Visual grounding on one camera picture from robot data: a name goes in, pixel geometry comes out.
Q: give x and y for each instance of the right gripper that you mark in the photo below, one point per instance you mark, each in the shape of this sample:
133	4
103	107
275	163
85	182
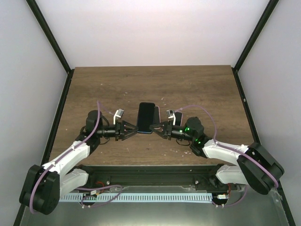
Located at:
166	134

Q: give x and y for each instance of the black frame post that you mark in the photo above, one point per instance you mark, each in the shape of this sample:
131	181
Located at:
256	32
48	33

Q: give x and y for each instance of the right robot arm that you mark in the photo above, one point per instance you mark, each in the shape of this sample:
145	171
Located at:
249	165

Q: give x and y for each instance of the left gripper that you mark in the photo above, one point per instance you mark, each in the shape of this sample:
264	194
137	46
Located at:
120	128

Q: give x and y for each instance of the black aluminium frame rail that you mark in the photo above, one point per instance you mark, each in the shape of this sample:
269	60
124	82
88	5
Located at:
209	178

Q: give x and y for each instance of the left black frame post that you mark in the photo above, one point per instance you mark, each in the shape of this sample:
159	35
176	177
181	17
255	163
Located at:
48	33

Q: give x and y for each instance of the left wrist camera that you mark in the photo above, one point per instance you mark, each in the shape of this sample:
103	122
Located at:
118	115

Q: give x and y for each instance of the blue-edged black phone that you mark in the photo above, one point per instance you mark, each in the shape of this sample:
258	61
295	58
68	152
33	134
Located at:
145	117

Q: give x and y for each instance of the white phone case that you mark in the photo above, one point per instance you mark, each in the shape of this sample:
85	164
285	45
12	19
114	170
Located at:
182	118

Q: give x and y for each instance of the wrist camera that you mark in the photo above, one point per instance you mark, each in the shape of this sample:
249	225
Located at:
171	116
118	115

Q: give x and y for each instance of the right black frame post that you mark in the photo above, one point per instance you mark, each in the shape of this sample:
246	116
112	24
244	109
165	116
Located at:
256	32

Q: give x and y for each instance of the pink phone case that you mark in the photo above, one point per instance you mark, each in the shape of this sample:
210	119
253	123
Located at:
158	115

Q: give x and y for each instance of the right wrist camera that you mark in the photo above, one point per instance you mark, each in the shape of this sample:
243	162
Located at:
171	116

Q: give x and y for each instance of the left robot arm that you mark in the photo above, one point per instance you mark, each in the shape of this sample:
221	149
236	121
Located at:
61	162

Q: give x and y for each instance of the black phone case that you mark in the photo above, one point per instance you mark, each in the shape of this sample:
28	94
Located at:
145	104

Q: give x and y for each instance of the light blue slotted cable duct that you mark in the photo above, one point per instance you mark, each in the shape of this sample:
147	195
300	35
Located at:
141	197

